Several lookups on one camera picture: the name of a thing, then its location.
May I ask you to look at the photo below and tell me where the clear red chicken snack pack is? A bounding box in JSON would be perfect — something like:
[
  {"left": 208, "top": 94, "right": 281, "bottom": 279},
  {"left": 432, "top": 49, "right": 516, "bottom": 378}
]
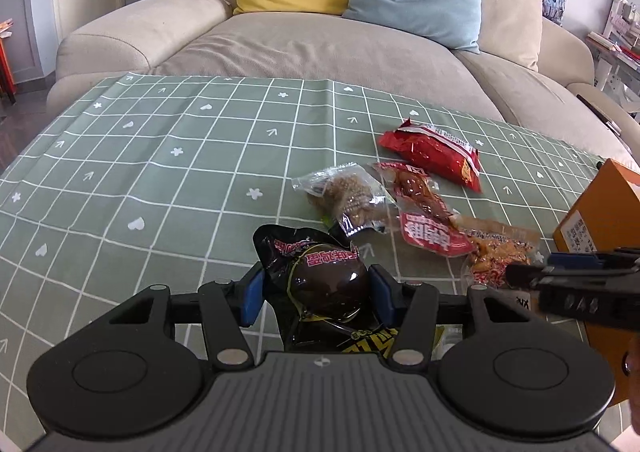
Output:
[{"left": 373, "top": 162, "right": 474, "bottom": 257}]

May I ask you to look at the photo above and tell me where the black egg snack packet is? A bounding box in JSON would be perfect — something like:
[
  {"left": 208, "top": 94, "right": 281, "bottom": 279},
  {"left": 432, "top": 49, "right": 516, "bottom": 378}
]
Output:
[{"left": 253, "top": 224, "right": 397, "bottom": 358}]

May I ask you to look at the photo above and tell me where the red chip bag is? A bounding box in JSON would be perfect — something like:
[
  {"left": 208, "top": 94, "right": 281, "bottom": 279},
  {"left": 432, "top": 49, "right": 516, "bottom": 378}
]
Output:
[{"left": 378, "top": 118, "right": 482, "bottom": 193}]

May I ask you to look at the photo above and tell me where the remote on sofa arm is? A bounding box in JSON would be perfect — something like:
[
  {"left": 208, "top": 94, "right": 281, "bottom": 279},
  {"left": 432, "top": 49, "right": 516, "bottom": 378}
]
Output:
[{"left": 577, "top": 94, "right": 622, "bottom": 138}]

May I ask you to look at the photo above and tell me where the person's right hand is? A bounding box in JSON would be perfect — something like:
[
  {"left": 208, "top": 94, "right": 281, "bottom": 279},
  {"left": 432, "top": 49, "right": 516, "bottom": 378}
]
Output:
[{"left": 623, "top": 348, "right": 640, "bottom": 435}]

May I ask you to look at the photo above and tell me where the orange spicy snack packet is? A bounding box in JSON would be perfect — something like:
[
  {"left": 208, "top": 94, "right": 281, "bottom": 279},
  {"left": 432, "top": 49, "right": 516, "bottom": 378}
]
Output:
[{"left": 451, "top": 215, "right": 540, "bottom": 290}]

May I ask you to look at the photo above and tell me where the orange cardboard box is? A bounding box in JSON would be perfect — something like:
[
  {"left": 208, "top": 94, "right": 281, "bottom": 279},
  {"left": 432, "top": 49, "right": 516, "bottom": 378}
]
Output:
[{"left": 551, "top": 158, "right": 640, "bottom": 407}]

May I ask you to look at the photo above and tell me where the clear brown pastry packet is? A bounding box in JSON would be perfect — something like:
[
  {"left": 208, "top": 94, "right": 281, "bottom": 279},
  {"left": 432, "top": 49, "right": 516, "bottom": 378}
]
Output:
[{"left": 292, "top": 163, "right": 395, "bottom": 238}]

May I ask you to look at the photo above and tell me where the green grid tablecloth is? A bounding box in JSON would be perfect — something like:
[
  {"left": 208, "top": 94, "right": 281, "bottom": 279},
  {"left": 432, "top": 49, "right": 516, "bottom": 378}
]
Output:
[{"left": 1, "top": 74, "right": 603, "bottom": 449}]

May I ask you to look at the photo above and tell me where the white cluttered desk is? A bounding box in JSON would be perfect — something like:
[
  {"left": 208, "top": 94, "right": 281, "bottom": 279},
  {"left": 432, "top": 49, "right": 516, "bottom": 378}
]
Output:
[{"left": 586, "top": 0, "right": 639, "bottom": 120}]

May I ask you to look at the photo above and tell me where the beige back cushion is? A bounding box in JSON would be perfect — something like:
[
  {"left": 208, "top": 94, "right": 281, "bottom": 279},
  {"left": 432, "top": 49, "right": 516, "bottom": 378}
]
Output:
[{"left": 478, "top": 0, "right": 542, "bottom": 72}]

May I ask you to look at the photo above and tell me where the beige fabric sofa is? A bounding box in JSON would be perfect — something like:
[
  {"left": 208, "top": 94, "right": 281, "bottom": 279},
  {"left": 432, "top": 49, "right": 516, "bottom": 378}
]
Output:
[{"left": 47, "top": 0, "right": 639, "bottom": 169}]

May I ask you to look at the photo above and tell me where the red orange stool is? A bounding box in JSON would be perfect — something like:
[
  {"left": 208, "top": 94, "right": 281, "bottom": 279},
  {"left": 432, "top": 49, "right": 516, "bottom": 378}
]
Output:
[{"left": 0, "top": 19, "right": 16, "bottom": 104}]

